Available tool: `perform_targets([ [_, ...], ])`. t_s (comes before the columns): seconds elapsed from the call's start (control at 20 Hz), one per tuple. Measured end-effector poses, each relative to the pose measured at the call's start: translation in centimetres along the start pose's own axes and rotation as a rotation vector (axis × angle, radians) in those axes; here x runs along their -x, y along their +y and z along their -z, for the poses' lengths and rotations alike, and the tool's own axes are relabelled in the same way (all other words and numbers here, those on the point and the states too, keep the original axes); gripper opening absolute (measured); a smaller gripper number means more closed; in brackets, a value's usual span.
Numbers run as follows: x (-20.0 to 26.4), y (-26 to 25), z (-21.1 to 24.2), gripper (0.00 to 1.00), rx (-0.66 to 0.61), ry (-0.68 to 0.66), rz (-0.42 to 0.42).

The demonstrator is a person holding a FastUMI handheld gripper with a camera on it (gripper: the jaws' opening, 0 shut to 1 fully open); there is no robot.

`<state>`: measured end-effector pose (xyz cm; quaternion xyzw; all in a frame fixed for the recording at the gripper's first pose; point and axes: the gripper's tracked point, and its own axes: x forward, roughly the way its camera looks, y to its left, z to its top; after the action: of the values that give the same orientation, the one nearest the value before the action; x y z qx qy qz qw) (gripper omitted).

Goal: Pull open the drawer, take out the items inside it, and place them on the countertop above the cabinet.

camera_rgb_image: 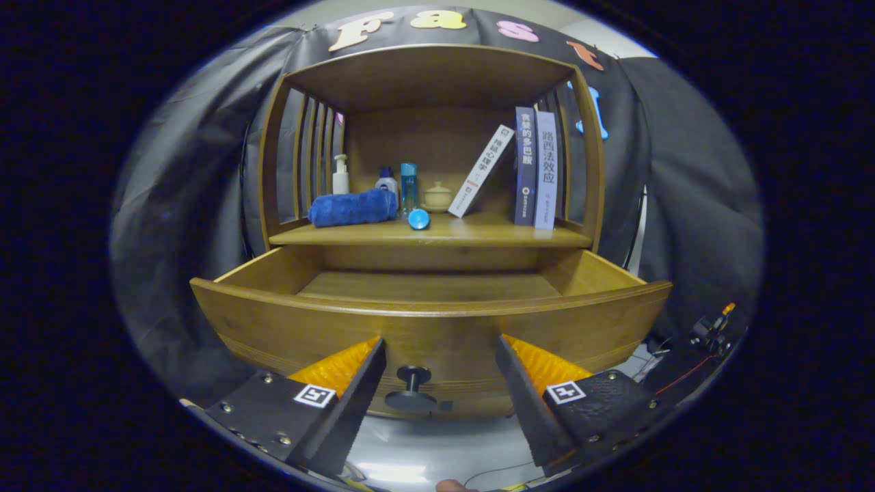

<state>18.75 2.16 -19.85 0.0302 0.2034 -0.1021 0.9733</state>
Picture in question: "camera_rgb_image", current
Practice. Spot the clear blue bottle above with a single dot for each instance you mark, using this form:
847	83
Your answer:
409	188

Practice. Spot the white pump bottle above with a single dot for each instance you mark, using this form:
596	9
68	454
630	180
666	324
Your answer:
340	183

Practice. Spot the wooden countertop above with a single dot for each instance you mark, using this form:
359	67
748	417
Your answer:
478	232

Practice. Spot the white bottle with blue cap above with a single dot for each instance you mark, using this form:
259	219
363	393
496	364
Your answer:
387	183

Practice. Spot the dark navy book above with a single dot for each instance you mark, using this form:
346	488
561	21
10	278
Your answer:
525	171

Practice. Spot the blue folded towel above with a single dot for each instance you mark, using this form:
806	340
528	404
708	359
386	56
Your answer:
352	208

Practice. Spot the white book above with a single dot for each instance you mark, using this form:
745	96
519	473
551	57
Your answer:
480	171

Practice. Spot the wooden drawer with black knob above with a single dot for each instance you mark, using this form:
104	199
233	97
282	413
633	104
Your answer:
444	328

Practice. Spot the lavender book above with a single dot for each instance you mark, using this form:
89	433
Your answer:
546	171

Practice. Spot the black backdrop cloth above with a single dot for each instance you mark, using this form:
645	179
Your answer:
178	239

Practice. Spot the blue and white tube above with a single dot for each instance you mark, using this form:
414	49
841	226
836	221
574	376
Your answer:
419	219

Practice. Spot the wooden cabinet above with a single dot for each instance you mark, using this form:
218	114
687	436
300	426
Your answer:
437	75

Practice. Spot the cream lidded teacup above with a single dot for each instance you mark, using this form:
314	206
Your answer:
437	198

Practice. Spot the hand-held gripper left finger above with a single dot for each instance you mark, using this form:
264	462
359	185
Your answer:
355	410

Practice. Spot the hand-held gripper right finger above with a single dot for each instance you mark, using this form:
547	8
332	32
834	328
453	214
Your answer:
530	410

